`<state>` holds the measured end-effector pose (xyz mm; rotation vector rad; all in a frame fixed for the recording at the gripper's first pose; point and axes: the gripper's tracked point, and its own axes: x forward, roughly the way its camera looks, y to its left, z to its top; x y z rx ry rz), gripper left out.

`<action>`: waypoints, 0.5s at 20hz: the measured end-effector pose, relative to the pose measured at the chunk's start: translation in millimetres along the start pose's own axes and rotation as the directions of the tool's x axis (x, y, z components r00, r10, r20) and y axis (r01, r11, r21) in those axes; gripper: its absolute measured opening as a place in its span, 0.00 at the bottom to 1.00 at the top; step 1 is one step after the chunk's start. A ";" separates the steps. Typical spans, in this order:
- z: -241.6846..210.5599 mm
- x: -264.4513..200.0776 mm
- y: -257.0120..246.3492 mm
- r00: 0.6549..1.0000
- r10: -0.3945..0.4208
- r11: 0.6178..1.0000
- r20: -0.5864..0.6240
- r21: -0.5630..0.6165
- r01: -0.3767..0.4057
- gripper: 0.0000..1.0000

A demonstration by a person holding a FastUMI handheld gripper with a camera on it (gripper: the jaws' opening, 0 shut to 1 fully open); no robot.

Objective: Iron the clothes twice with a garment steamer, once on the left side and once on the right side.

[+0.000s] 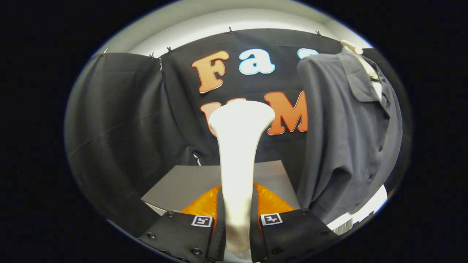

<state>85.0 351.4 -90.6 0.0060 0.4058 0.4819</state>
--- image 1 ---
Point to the cream white garment steamer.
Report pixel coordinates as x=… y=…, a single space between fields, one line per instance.
x=237 y=153

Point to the grey button-up shirt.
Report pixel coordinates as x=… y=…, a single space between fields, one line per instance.
x=340 y=146

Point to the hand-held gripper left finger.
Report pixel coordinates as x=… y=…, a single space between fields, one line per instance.
x=220 y=233

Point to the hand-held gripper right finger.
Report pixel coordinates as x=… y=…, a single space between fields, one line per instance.
x=256 y=237

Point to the grey drawer cabinet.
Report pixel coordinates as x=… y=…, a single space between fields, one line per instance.
x=186 y=182

